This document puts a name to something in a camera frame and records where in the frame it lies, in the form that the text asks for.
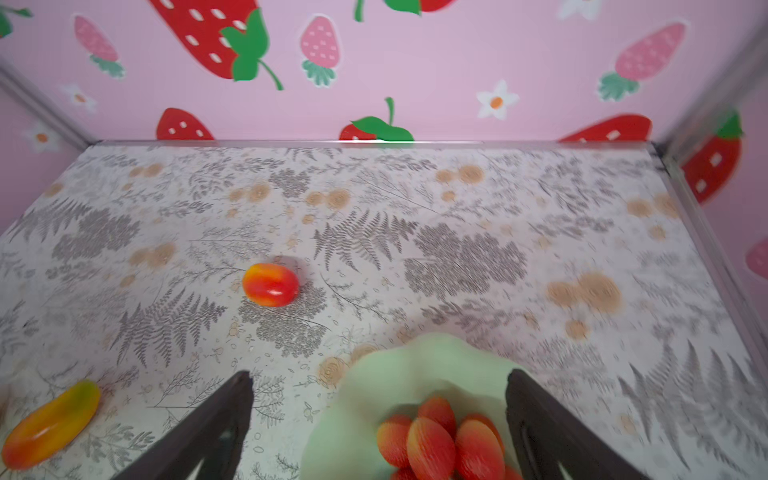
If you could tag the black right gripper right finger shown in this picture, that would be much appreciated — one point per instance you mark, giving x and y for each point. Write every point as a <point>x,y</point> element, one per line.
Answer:
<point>551,443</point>

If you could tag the red fake lychee bunch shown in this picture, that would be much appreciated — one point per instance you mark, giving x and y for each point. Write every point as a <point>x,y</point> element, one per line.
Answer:
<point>436,444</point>

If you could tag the small red-yellow fake mango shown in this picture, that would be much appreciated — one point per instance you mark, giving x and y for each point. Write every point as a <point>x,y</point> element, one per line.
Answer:
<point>270,285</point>

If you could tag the light green fruit bowl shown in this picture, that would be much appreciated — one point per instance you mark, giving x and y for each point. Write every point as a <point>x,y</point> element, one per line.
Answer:
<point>397,381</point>

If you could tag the long yellow-red fake mango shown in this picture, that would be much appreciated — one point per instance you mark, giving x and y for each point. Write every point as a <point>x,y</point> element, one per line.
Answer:
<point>52,427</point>

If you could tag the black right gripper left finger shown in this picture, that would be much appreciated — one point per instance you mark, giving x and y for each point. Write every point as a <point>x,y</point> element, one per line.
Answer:
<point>207,443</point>

